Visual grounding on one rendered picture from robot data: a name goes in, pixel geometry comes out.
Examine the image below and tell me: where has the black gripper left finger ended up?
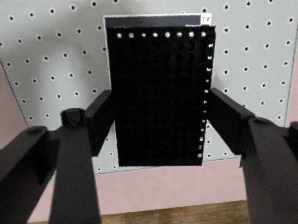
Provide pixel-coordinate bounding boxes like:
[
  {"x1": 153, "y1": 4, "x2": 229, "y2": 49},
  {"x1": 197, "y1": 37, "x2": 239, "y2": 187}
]
[{"x1": 0, "y1": 90, "x2": 114, "y2": 224}]

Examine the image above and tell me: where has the light grey perforated base plate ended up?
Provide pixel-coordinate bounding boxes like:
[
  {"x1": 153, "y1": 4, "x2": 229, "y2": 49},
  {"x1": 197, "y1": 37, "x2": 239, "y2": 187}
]
[{"x1": 0, "y1": 0, "x2": 298, "y2": 131}]

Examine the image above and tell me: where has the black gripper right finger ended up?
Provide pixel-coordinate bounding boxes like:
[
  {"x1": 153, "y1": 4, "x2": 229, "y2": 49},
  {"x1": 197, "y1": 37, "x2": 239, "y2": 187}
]
[{"x1": 207, "y1": 88, "x2": 298, "y2": 224}]

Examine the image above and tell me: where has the black well plate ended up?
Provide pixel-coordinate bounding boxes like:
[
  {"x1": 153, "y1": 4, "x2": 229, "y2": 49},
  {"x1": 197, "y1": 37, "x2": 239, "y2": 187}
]
[{"x1": 106, "y1": 26, "x2": 216, "y2": 167}]

